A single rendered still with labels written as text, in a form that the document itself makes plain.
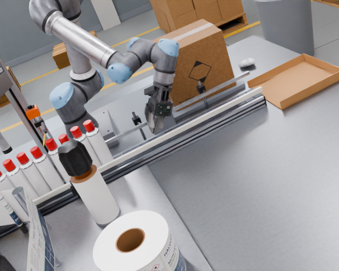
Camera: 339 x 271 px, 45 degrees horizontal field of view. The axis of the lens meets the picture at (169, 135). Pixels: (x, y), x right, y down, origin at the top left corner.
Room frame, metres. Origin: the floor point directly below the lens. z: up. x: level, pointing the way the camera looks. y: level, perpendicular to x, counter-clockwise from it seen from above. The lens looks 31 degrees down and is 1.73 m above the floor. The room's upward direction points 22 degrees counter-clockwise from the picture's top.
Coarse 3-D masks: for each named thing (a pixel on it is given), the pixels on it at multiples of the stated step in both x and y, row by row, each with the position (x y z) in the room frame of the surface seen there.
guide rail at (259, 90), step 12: (240, 96) 1.41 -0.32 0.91; (216, 108) 1.40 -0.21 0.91; (228, 108) 1.39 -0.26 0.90; (192, 120) 1.38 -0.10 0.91; (168, 132) 1.36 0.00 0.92; (180, 132) 1.36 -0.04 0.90; (156, 144) 1.34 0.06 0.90; (120, 156) 1.33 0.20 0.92; (132, 156) 1.33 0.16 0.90; (108, 168) 1.31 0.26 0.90; (48, 192) 1.28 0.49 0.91; (60, 192) 1.28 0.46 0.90; (36, 204) 1.26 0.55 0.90
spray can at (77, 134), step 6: (78, 126) 1.36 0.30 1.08; (72, 132) 1.34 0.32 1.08; (78, 132) 1.34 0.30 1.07; (78, 138) 1.34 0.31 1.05; (84, 138) 1.34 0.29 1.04; (84, 144) 1.33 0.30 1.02; (90, 144) 1.36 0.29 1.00; (90, 150) 1.34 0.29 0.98; (96, 156) 1.35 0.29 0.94; (96, 162) 1.33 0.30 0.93
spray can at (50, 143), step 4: (48, 140) 1.34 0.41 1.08; (52, 140) 1.33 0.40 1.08; (48, 144) 1.32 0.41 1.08; (52, 144) 1.32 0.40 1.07; (48, 148) 1.33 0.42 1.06; (52, 148) 1.32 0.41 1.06; (56, 148) 1.33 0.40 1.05; (48, 152) 1.33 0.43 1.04; (52, 152) 1.32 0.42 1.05; (56, 152) 1.31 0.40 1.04; (52, 156) 1.31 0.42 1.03; (56, 156) 1.31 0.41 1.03; (52, 160) 1.33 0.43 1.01; (56, 160) 1.31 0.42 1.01; (56, 164) 1.32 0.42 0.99; (60, 164) 1.31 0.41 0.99; (60, 168) 1.31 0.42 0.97; (64, 168) 1.31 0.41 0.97; (60, 172) 1.32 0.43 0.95; (64, 172) 1.31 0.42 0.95; (64, 176) 1.32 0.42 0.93; (68, 176) 1.31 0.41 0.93; (68, 180) 1.31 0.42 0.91
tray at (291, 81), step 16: (288, 64) 1.62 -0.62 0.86; (304, 64) 1.61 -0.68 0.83; (320, 64) 1.53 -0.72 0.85; (256, 80) 1.60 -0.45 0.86; (272, 80) 1.58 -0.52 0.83; (288, 80) 1.53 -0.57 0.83; (304, 80) 1.48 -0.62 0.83; (320, 80) 1.43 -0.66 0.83; (336, 80) 1.38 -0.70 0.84; (272, 96) 1.45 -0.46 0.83; (288, 96) 1.41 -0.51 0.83; (304, 96) 1.35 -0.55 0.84
